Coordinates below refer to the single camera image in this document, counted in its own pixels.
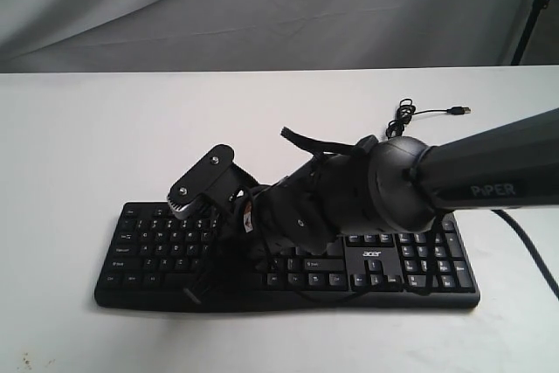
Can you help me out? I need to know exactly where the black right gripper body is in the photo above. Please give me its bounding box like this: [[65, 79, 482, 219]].
[[220, 162, 339, 256]]

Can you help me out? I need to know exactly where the dark grey piper robot arm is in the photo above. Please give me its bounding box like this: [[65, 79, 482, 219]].
[[222, 110, 558, 259]]

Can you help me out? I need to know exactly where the black acer keyboard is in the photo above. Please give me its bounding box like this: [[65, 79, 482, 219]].
[[94, 202, 480, 313]]

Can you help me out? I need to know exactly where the grey backdrop cloth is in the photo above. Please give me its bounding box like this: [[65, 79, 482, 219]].
[[1, 0, 534, 73]]

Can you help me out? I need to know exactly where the black tripod stand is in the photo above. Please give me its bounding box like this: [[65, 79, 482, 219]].
[[510, 0, 551, 66]]

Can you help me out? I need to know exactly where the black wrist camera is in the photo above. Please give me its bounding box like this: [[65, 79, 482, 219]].
[[167, 144, 259, 220]]

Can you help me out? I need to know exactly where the black USB cable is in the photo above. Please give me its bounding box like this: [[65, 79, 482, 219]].
[[383, 99, 473, 142]]

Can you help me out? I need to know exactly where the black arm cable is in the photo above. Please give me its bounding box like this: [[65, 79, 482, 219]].
[[491, 209, 559, 295]]

